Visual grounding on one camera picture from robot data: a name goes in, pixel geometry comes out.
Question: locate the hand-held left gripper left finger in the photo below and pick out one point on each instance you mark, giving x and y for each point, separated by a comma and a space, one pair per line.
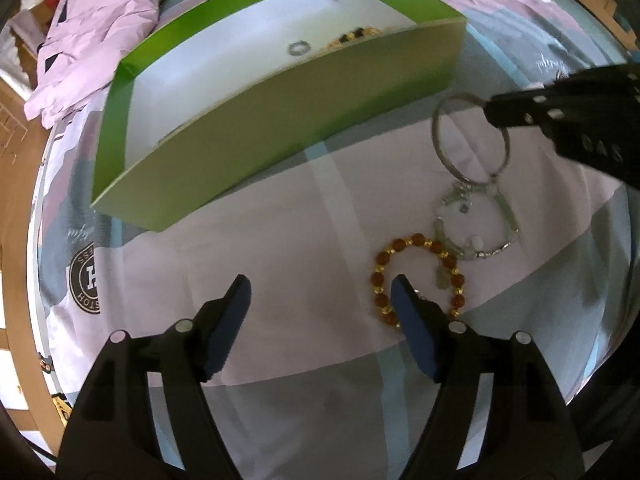
227, 332

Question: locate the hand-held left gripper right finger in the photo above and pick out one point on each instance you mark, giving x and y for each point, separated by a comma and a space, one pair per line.
415, 330

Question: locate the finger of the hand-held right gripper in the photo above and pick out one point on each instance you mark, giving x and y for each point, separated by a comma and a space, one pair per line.
515, 110
610, 85

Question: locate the silver bangle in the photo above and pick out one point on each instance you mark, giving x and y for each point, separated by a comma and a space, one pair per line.
434, 127

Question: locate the green cardboard box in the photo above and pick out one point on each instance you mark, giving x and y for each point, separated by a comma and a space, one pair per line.
300, 120

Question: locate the pink quilt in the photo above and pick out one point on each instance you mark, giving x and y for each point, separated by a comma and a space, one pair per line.
100, 25

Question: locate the wooden bed frame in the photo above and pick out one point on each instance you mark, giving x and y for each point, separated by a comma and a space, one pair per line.
25, 260

